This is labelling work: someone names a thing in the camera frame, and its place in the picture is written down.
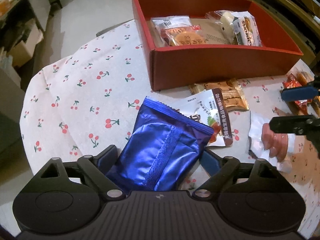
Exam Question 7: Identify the vacuum packed pink sausages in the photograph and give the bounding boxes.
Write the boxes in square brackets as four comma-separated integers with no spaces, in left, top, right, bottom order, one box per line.
[248,112,296,173]

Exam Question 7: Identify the shiny blue foil packet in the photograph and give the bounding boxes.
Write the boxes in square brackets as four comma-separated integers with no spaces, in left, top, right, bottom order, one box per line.
[106,97,214,193]

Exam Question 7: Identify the white sandwich cracker packet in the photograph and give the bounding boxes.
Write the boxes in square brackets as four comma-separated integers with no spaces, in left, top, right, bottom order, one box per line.
[231,11,262,47]

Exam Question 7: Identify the red meat floss cake packet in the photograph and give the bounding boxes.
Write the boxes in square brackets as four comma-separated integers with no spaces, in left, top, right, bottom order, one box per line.
[159,25,207,47]

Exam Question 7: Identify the white silver snack packet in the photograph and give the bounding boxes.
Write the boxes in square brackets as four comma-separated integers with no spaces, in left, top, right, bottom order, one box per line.
[151,16,192,47]

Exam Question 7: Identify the round pastry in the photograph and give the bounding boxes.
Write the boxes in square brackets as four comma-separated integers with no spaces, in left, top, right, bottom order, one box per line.
[206,10,236,44]

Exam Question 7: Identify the red candy packet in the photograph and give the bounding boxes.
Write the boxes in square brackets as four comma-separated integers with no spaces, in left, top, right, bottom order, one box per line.
[281,74,312,115]

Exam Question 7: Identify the brown pastry in wrapper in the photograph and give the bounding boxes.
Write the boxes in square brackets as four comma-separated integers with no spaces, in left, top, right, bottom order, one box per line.
[297,72,319,117]

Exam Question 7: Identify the white jujube snack packet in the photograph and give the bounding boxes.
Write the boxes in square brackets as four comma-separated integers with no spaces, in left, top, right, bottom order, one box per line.
[170,88,233,147]

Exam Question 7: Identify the gold coffee sachets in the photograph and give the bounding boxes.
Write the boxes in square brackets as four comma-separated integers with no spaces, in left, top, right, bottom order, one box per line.
[188,79,249,112]

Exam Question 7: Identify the cherry print tablecloth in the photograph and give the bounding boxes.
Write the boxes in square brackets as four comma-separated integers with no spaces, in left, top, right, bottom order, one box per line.
[20,20,319,238]

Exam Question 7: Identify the red cardboard box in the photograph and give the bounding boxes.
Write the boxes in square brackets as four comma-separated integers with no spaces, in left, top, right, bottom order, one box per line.
[132,0,303,90]

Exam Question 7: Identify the white cardboard storage box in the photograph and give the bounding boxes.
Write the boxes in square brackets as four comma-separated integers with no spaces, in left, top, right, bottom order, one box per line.
[8,18,43,67]

